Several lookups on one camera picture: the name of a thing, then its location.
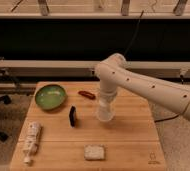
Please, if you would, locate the wooden cutting board table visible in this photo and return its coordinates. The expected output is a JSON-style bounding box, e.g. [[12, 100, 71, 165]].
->
[[9, 82, 166, 171]]

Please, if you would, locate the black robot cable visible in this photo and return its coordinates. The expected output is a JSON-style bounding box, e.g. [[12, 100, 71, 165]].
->
[[153, 74, 186, 124]]

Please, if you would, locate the black eraser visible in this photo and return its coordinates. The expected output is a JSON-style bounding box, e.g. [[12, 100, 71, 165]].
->
[[69, 106, 77, 127]]

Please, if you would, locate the white crumpled tube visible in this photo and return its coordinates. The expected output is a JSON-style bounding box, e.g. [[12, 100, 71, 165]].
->
[[23, 122, 42, 165]]

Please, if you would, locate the green bowl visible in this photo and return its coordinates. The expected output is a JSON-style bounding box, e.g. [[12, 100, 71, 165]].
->
[[35, 84, 67, 110]]

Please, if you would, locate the black hanging cable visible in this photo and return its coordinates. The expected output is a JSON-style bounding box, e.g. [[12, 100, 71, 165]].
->
[[122, 9, 145, 58]]

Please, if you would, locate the beige sponge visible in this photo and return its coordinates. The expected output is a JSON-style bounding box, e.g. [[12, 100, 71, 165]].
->
[[84, 145, 105, 161]]

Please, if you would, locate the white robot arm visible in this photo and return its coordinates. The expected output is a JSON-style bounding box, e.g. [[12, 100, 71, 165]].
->
[[95, 53, 190, 122]]

